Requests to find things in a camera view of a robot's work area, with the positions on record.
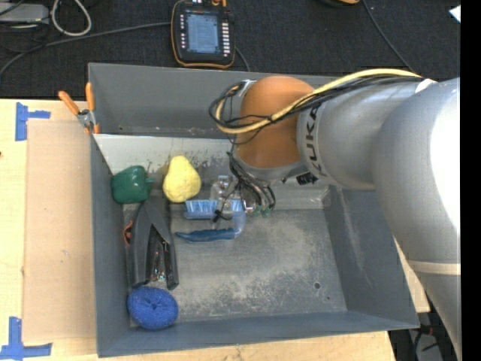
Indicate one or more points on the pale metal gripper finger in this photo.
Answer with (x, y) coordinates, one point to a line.
(248, 205)
(221, 188)

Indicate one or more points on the yellow toy pear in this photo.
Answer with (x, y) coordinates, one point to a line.
(181, 182)

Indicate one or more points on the blue and clear scrub brush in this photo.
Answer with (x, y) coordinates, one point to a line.
(204, 235)

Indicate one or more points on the grey metal bin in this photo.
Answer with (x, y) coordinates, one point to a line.
(263, 261)

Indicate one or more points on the green toy bell pepper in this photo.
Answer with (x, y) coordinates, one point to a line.
(129, 184)

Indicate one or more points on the black stapler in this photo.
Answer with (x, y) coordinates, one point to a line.
(144, 243)

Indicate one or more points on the blue round scouring pad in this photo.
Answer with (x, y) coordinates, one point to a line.
(152, 307)

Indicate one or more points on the brown cardboard board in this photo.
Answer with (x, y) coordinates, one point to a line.
(56, 220)

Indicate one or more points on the black cylinder on white bracket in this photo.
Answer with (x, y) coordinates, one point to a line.
(306, 179)

